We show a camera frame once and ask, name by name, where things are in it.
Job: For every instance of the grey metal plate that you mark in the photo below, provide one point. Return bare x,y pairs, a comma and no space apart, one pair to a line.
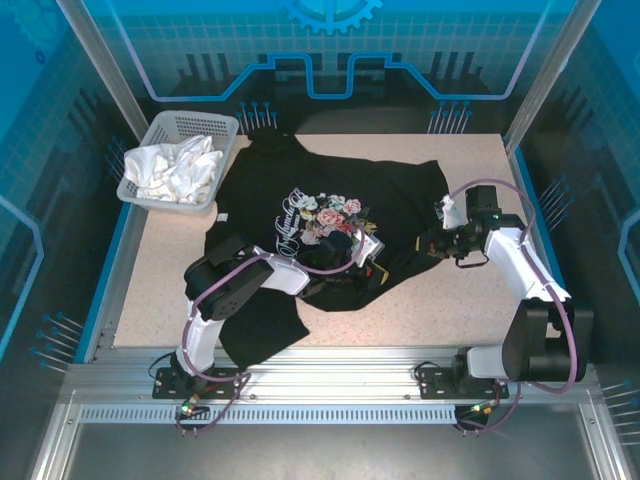
325,455

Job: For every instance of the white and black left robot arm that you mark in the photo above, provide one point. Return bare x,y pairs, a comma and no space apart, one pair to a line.
230,280

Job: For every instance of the white perforated plastic basket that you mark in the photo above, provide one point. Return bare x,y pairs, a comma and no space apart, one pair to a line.
150,145

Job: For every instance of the aluminium mounting rail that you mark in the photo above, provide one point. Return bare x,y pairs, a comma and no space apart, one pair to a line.
325,372

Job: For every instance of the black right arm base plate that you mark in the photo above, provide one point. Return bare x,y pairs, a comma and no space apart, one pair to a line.
432,385

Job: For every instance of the aluminium frame bar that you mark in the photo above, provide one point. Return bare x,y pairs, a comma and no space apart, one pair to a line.
607,460
47,467

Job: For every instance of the aluminium frame post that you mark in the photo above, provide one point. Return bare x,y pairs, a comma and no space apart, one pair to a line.
550,75
109,75

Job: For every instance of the crumpled white cloth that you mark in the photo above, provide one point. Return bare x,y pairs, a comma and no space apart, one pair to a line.
170,170

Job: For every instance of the black t-shirt with floral print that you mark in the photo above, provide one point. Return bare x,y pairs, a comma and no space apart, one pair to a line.
270,180

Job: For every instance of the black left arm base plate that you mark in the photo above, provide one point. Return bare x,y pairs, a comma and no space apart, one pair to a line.
165,387

